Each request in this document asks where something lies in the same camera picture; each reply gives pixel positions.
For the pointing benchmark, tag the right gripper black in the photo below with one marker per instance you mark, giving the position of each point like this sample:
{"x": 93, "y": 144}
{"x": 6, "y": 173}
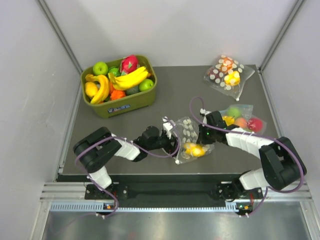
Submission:
{"x": 201, "y": 139}

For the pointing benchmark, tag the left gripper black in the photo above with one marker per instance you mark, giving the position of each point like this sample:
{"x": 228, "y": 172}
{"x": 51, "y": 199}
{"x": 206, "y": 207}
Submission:
{"x": 169, "y": 148}

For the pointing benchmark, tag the zip bag with bananas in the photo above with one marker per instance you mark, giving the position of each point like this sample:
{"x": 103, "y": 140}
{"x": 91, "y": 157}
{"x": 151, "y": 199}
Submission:
{"x": 188, "y": 131}

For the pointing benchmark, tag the yellow banana bunch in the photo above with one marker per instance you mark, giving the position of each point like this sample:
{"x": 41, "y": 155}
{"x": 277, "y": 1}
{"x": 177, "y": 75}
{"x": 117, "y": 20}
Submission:
{"x": 103, "y": 85}
{"x": 130, "y": 80}

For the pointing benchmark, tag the green apple toy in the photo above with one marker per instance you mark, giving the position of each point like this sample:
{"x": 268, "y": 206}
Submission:
{"x": 146, "y": 85}
{"x": 100, "y": 68}

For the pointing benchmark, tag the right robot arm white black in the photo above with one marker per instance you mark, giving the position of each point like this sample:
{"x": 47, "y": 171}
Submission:
{"x": 281, "y": 164}

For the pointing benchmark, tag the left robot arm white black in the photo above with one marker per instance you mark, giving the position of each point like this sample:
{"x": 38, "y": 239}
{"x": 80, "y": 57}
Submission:
{"x": 95, "y": 150}

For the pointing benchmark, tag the yellow mango toy in bag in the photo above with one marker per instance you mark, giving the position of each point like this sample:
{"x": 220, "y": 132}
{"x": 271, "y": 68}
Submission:
{"x": 195, "y": 150}

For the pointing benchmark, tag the blue zip bag colourful balls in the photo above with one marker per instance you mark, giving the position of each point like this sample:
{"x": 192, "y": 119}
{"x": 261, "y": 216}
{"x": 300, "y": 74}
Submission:
{"x": 242, "y": 116}

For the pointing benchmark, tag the polka dot zip bag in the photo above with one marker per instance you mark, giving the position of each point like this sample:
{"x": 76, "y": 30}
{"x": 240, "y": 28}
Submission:
{"x": 228, "y": 76}

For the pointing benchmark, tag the olive green plastic bin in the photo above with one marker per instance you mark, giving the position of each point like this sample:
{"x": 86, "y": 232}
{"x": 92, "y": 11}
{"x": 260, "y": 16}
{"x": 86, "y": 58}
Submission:
{"x": 119, "y": 106}

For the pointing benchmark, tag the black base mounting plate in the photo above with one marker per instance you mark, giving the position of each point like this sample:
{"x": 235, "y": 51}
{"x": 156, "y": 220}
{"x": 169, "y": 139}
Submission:
{"x": 167, "y": 190}

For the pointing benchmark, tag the grey green melon toy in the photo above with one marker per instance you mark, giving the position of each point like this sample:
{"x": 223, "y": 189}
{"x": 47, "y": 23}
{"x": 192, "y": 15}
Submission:
{"x": 132, "y": 91}

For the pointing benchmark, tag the orange pumpkin toy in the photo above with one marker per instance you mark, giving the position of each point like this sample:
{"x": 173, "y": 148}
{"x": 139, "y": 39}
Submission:
{"x": 117, "y": 94}

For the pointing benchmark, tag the yellow banana bunch in bin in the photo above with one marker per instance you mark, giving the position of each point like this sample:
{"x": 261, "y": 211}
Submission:
{"x": 103, "y": 85}

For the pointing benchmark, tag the pink dragon fruit toy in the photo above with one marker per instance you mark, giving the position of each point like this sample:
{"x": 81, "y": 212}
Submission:
{"x": 128, "y": 65}

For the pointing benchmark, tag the green round fruit toy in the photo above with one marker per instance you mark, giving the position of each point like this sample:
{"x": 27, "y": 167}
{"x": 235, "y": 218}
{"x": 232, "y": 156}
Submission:
{"x": 115, "y": 71}

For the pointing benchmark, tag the yellow lemon toy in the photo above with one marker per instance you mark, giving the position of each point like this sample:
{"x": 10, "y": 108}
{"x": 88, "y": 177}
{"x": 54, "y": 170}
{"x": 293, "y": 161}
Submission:
{"x": 91, "y": 89}

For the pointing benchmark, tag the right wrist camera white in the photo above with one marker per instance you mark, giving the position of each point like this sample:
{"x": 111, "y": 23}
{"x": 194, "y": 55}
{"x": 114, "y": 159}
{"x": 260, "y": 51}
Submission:
{"x": 204, "y": 114}

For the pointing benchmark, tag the slotted grey cable duct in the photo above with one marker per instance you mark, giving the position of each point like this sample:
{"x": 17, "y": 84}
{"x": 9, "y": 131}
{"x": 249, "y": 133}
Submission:
{"x": 102, "y": 207}

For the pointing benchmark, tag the right aluminium frame post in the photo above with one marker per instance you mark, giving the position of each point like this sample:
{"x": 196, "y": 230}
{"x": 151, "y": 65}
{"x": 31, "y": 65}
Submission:
{"x": 293, "y": 13}

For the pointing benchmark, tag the aluminium frame post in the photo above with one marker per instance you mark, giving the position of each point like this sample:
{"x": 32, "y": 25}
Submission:
{"x": 58, "y": 32}
{"x": 293, "y": 13}

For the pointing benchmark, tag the left aluminium frame post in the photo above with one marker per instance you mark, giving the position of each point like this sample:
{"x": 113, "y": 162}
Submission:
{"x": 58, "y": 32}

